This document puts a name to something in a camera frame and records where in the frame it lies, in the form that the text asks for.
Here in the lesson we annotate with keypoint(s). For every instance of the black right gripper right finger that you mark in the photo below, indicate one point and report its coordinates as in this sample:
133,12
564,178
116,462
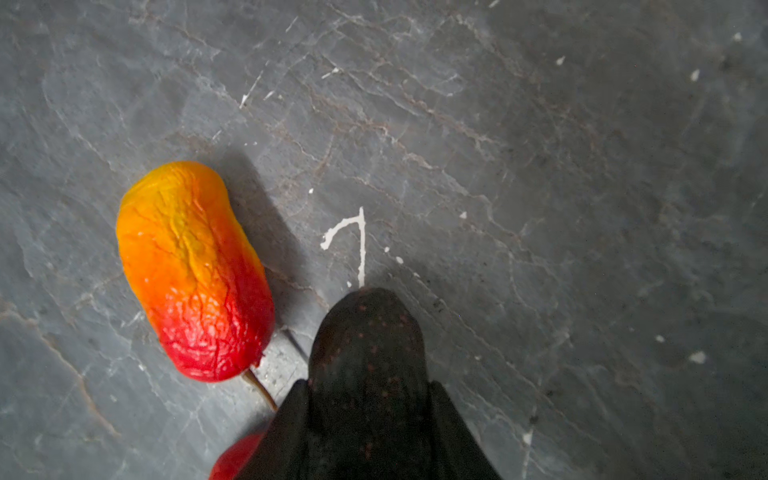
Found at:
455,452

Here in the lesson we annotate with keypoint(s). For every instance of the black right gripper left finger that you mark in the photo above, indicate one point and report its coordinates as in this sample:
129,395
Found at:
281,451

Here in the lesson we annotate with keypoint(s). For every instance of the red-orange fake fruit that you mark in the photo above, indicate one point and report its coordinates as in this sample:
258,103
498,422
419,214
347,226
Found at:
197,277
235,457

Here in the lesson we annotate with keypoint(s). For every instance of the dark fake avocado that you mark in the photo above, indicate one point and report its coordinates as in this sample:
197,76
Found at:
368,386

